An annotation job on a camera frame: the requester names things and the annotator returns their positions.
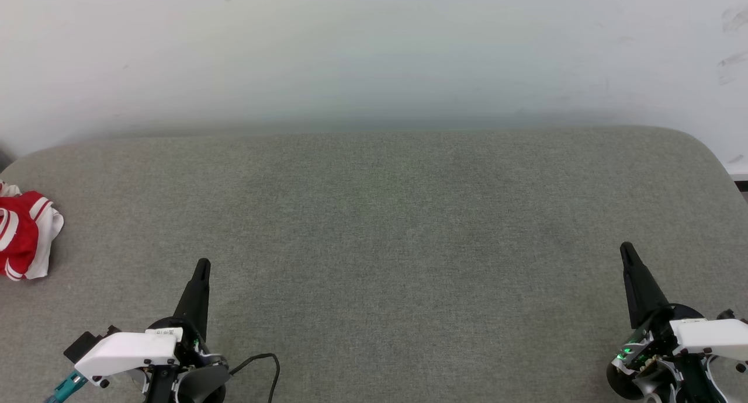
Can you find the red and white shirt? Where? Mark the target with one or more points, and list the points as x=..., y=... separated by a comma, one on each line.
x=20, y=233

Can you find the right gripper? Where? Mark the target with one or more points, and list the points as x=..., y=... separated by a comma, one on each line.
x=648, y=356

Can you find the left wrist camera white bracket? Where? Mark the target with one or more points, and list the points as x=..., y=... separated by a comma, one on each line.
x=125, y=350

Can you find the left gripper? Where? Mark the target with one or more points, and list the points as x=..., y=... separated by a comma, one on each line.
x=198, y=379

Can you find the grey fabric sofa seat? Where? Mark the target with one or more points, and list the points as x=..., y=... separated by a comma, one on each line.
x=374, y=245

